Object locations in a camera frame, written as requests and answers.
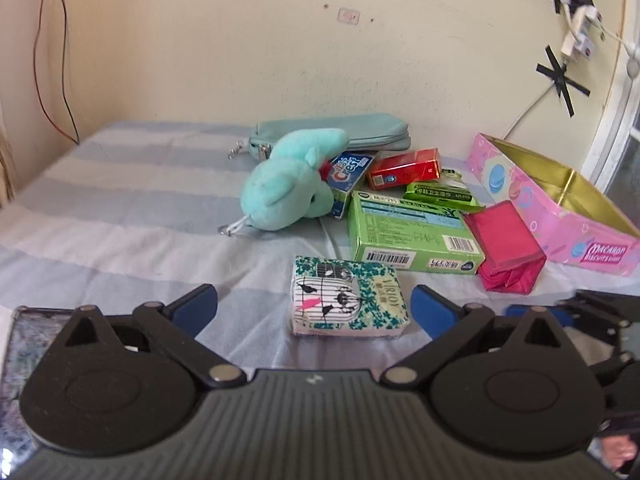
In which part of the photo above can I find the teal pencil case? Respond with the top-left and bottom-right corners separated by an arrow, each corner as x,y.
229,113 -> 412,162

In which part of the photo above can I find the dark patterned object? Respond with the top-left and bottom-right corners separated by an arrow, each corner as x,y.
0,306 -> 78,467

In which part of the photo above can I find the red wire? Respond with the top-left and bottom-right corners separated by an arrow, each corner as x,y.
33,0 -> 80,145

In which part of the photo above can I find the white fan cable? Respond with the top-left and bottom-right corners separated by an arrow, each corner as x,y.
595,22 -> 635,57

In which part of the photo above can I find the pink tissue packet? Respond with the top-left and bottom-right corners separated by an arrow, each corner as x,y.
462,200 -> 547,295

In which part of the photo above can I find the teal plush toy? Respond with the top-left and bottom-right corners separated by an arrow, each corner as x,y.
218,128 -> 351,237

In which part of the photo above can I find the person's right hand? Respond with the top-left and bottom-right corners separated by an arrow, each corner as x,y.
597,432 -> 637,476

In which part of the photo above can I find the pink biscuit tin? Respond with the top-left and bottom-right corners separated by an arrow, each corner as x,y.
466,133 -> 640,277

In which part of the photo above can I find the grey power cable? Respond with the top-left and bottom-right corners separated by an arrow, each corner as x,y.
500,60 -> 570,142

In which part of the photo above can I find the blue red toothpaste box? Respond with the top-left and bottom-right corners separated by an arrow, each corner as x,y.
322,150 -> 376,221

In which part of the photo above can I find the green box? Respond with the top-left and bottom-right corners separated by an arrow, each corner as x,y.
347,190 -> 486,275

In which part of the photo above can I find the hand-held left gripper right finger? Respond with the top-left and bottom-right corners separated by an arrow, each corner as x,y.
382,285 -> 577,387

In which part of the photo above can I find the black wire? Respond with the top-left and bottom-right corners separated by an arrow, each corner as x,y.
50,0 -> 81,144

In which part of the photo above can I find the striped bed sheet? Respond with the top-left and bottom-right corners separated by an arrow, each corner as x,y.
0,120 -> 640,378

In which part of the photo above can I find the birdcage print tissue pack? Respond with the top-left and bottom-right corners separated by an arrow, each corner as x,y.
291,256 -> 412,339

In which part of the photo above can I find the white power strip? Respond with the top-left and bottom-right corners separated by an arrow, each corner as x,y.
560,5 -> 599,62

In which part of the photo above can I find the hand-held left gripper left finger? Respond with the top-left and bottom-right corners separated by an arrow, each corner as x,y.
54,284 -> 247,388

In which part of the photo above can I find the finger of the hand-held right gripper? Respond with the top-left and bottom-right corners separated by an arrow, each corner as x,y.
505,289 -> 640,347
586,350 -> 640,395

